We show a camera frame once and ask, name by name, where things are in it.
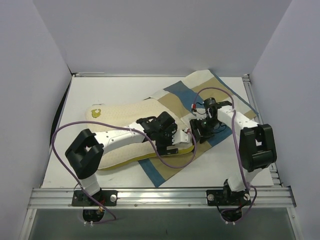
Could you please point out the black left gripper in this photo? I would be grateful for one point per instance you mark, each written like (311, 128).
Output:
(167, 144)

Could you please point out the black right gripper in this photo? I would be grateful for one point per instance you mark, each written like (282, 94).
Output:
(196, 130)

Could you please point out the blue tan white checked pillowcase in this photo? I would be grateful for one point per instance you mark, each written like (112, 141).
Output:
(216, 158)

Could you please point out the cream pillow with yellow edge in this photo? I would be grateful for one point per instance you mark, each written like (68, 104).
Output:
(122, 116)

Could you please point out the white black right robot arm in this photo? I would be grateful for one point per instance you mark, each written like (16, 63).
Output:
(225, 113)

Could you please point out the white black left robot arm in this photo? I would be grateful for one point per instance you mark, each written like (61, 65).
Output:
(86, 151)

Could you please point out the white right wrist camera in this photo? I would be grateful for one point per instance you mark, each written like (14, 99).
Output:
(200, 114)

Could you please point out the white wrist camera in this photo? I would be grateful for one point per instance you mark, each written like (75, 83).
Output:
(181, 137)
(200, 114)

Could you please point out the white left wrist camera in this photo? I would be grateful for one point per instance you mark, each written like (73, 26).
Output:
(181, 137)

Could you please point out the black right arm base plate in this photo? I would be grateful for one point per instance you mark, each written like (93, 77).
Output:
(225, 197)

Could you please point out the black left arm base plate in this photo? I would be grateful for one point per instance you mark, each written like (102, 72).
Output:
(107, 198)

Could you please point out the aluminium front frame rail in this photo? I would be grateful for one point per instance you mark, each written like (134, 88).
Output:
(156, 198)

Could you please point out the aluminium frame rail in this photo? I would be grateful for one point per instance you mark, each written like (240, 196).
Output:
(102, 74)
(156, 198)

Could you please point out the aluminium back frame rail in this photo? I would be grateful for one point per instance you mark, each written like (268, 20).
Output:
(102, 74)

